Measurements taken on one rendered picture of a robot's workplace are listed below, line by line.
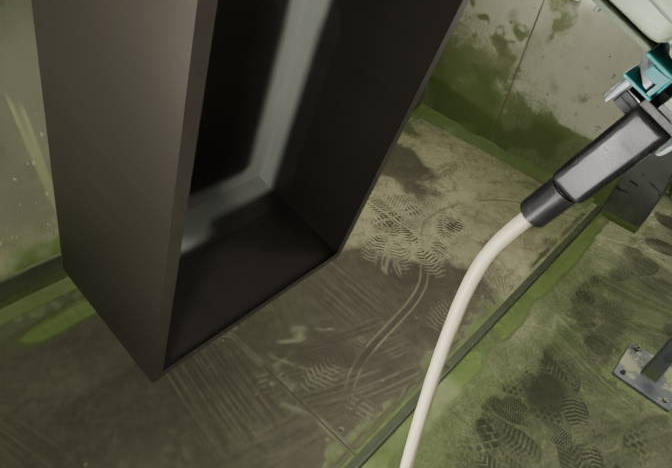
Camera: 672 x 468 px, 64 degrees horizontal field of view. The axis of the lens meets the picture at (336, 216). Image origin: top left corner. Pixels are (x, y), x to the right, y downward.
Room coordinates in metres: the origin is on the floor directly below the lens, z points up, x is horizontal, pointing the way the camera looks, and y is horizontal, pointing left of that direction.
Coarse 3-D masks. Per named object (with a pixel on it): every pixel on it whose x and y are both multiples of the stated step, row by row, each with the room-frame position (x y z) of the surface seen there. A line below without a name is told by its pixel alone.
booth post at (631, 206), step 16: (656, 160) 2.13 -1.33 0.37; (624, 176) 2.18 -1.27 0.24; (640, 176) 2.14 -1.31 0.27; (656, 176) 2.11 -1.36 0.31; (624, 192) 2.16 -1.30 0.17; (640, 192) 2.12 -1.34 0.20; (656, 192) 2.09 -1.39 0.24; (608, 208) 2.17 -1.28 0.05; (624, 208) 2.14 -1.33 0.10; (640, 208) 2.10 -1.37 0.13; (624, 224) 2.11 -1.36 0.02; (640, 224) 2.08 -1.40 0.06
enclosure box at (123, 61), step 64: (64, 0) 0.67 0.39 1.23; (128, 0) 0.58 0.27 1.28; (192, 0) 0.51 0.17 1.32; (256, 0) 1.10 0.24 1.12; (320, 0) 1.21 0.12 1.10; (384, 0) 1.11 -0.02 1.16; (448, 0) 1.03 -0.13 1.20; (64, 64) 0.69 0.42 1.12; (128, 64) 0.59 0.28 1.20; (192, 64) 0.52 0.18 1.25; (256, 64) 1.15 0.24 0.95; (320, 64) 1.19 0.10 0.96; (384, 64) 1.09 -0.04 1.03; (64, 128) 0.71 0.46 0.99; (128, 128) 0.60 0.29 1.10; (192, 128) 0.54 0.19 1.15; (256, 128) 1.22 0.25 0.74; (320, 128) 1.17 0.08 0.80; (384, 128) 1.07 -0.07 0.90; (64, 192) 0.74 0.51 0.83; (128, 192) 0.61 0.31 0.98; (192, 192) 1.08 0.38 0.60; (256, 192) 1.23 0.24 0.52; (320, 192) 1.15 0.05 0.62; (64, 256) 0.79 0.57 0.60; (128, 256) 0.62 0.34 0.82; (192, 256) 0.94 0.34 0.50; (256, 256) 1.00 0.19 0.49; (320, 256) 1.07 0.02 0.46; (128, 320) 0.64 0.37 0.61; (192, 320) 0.77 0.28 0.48
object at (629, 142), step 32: (608, 0) 0.40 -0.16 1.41; (640, 0) 0.38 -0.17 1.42; (640, 32) 0.38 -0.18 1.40; (608, 128) 0.38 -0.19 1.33; (640, 128) 0.37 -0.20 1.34; (576, 160) 0.38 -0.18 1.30; (608, 160) 0.37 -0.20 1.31; (640, 160) 0.36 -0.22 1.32; (544, 192) 0.39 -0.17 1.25; (576, 192) 0.38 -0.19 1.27; (544, 224) 0.39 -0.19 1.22
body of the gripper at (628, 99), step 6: (624, 78) 0.46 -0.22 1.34; (618, 84) 0.47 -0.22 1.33; (612, 90) 0.47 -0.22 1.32; (630, 90) 0.46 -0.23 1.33; (636, 90) 0.47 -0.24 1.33; (666, 90) 0.45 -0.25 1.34; (618, 96) 0.46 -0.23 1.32; (624, 96) 0.46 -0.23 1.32; (630, 96) 0.46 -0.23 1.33; (636, 96) 0.46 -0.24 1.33; (642, 96) 0.46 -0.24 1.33; (618, 102) 0.46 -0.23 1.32; (624, 102) 0.46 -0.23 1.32; (630, 102) 0.45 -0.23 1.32; (636, 102) 0.45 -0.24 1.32; (624, 108) 0.46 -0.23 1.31; (630, 108) 0.45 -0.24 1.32
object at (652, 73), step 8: (656, 48) 0.38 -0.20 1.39; (664, 48) 0.39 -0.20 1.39; (648, 56) 0.37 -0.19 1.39; (656, 56) 0.37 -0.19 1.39; (664, 56) 0.38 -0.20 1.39; (656, 64) 0.37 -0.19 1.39; (664, 64) 0.37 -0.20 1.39; (632, 72) 0.38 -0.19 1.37; (648, 72) 0.37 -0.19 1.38; (656, 72) 0.37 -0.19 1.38; (664, 72) 0.36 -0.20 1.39; (632, 80) 0.37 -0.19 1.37; (640, 80) 0.38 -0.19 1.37; (656, 80) 0.36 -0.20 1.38; (664, 80) 0.36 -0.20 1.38; (640, 88) 0.37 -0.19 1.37; (656, 88) 0.36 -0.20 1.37; (664, 88) 0.37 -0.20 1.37; (648, 96) 0.36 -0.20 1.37
